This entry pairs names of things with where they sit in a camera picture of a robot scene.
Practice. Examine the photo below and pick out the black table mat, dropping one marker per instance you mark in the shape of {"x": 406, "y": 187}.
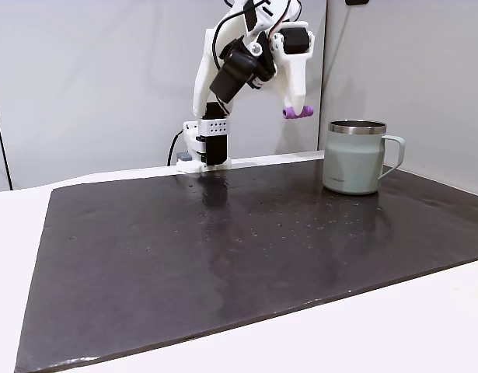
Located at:
{"x": 238, "y": 252}

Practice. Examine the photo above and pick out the purple ribbed pen grip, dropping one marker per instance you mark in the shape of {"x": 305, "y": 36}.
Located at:
{"x": 299, "y": 113}

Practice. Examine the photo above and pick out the pale green metal mug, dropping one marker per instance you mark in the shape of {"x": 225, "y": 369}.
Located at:
{"x": 351, "y": 159}

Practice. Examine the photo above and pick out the black wall fixture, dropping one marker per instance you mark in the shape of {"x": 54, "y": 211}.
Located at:
{"x": 357, "y": 2}

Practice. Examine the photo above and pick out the grey table clamp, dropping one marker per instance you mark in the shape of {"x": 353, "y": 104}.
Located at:
{"x": 183, "y": 156}

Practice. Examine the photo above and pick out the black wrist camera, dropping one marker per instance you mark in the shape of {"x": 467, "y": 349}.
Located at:
{"x": 234, "y": 75}

